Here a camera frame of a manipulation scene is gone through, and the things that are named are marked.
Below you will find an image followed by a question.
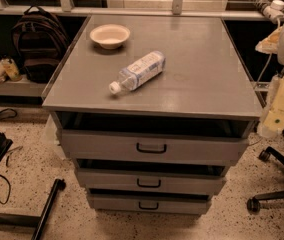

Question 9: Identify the grey drawer cabinet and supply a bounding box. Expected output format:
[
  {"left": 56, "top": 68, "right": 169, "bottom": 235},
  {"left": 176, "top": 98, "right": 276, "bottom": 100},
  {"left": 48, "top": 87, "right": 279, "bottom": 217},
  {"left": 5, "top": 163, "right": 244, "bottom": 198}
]
[{"left": 41, "top": 14, "right": 264, "bottom": 138}]

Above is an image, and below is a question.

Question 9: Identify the grey top drawer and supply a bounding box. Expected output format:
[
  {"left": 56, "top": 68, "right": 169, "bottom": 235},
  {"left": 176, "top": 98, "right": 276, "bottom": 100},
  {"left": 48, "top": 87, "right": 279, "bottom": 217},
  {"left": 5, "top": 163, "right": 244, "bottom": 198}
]
[{"left": 58, "top": 111, "right": 252, "bottom": 165}]

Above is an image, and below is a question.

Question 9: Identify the grey drawer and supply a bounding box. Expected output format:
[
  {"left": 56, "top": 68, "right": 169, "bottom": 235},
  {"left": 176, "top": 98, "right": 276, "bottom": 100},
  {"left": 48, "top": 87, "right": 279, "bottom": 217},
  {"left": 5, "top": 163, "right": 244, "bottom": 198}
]
[
  {"left": 58, "top": 111, "right": 252, "bottom": 165},
  {"left": 76, "top": 159, "right": 226, "bottom": 196},
  {"left": 87, "top": 189, "right": 211, "bottom": 215}
]

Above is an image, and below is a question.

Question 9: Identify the grey middle drawer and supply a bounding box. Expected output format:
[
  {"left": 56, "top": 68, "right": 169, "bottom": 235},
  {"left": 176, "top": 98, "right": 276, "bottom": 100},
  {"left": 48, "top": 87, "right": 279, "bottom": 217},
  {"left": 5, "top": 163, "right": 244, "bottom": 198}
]
[{"left": 76, "top": 159, "right": 226, "bottom": 196}]

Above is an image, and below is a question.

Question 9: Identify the grey bottom drawer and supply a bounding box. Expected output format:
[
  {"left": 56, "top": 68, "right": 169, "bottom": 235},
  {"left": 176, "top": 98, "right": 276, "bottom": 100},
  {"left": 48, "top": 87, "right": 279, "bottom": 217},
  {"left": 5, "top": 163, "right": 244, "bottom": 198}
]
[{"left": 87, "top": 189, "right": 211, "bottom": 215}]

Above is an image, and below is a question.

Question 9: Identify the white power strip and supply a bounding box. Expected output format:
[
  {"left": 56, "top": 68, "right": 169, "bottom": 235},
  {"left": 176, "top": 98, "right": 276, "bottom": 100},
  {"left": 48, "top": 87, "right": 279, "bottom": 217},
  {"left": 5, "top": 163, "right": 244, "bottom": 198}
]
[{"left": 250, "top": 0, "right": 284, "bottom": 24}]

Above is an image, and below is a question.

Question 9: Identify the black office chair base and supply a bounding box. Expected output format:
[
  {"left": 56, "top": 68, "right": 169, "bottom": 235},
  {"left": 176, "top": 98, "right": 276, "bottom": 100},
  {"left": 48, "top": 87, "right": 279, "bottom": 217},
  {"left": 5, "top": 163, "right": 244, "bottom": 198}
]
[{"left": 246, "top": 146, "right": 284, "bottom": 214}]

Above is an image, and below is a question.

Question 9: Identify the clear plastic water bottle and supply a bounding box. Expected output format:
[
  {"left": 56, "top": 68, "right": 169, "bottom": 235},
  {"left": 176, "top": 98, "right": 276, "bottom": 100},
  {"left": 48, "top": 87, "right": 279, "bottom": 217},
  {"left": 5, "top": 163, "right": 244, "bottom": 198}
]
[{"left": 109, "top": 51, "right": 166, "bottom": 94}]

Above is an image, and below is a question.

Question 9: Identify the white paper bowl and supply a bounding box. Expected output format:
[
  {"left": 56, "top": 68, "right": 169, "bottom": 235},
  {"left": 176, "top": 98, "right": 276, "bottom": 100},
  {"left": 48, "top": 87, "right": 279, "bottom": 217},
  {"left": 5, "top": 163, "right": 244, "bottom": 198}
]
[{"left": 90, "top": 24, "right": 131, "bottom": 50}]

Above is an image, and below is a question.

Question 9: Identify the dark brown backpack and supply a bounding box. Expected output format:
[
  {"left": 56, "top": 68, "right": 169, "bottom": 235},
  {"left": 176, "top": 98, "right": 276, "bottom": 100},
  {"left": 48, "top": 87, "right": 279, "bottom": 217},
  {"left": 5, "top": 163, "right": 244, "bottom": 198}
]
[{"left": 11, "top": 6, "right": 71, "bottom": 83}]

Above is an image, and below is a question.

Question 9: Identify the grey low shelf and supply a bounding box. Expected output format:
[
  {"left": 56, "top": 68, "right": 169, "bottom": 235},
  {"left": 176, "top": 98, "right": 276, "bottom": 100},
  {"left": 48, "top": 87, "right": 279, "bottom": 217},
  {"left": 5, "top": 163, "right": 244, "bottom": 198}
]
[{"left": 0, "top": 77, "right": 46, "bottom": 97}]

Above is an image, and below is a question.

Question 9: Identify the black stand leg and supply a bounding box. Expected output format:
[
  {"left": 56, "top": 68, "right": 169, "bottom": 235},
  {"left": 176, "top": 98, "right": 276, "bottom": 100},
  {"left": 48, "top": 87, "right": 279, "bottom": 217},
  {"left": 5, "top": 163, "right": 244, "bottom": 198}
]
[{"left": 0, "top": 179, "right": 66, "bottom": 240}]

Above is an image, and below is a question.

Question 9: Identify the white power cable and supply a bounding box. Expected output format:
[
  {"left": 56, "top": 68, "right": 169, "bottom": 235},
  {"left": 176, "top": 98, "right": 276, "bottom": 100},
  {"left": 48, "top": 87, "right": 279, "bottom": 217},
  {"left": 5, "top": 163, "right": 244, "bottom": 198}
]
[{"left": 255, "top": 17, "right": 281, "bottom": 88}]

